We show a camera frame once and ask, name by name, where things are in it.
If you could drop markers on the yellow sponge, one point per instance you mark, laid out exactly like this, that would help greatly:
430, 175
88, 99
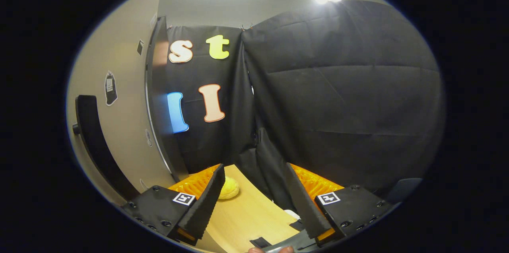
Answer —
230, 188

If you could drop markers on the dark grey cabinet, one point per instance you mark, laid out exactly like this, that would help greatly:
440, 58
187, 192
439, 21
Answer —
159, 86

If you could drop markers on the beige cabinet door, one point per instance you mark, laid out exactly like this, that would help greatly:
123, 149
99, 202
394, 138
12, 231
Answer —
127, 133

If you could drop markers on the grey-blue object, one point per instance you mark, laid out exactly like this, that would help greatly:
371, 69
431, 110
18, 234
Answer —
405, 190

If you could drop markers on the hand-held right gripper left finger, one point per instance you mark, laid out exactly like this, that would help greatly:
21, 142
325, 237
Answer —
206, 201

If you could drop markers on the black backdrop cloth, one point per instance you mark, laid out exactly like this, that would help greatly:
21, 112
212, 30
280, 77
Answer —
338, 98

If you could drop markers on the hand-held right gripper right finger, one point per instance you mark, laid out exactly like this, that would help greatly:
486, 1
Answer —
304, 205

